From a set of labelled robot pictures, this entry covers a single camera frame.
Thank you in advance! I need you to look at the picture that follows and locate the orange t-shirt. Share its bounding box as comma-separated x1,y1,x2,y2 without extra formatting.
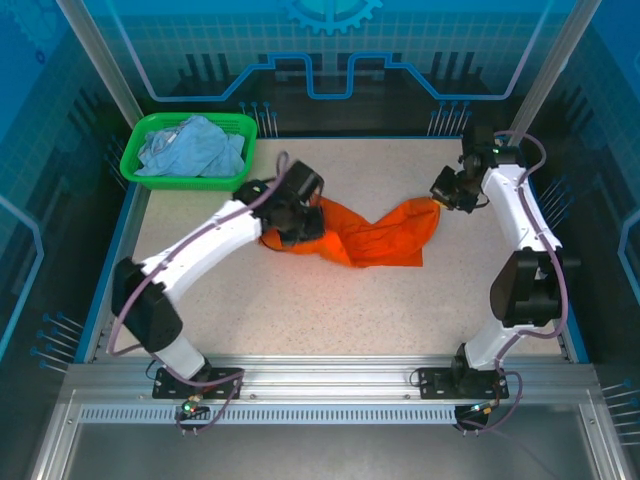
259,194,442,270

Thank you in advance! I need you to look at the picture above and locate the light blue t-shirt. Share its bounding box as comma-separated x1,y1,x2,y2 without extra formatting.
134,114,246,179

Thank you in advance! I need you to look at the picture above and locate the green plastic basket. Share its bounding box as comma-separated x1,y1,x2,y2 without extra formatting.
119,112,259,192

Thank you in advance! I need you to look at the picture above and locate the aluminium frame post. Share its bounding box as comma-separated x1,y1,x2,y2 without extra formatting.
504,0,604,146
54,0,146,129

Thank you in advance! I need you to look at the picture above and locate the aluminium frame rail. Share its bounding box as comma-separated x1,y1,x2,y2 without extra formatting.
64,355,599,397

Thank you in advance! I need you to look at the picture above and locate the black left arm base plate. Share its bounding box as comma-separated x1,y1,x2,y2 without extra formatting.
152,367,246,400

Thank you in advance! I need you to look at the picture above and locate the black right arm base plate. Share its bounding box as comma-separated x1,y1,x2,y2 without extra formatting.
417,366,510,400

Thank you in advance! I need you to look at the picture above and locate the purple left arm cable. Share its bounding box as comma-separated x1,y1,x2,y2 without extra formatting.
107,151,291,357

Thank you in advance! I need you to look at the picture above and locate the slotted aluminium cable duct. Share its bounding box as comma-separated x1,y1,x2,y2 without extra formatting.
77,405,481,426

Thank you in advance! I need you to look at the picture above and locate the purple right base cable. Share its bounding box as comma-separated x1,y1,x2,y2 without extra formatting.
452,369,524,436

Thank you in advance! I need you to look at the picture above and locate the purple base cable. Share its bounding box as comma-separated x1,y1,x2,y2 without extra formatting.
452,369,524,436
172,372,246,436

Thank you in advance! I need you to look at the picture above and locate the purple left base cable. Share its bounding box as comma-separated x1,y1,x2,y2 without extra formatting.
172,372,246,436

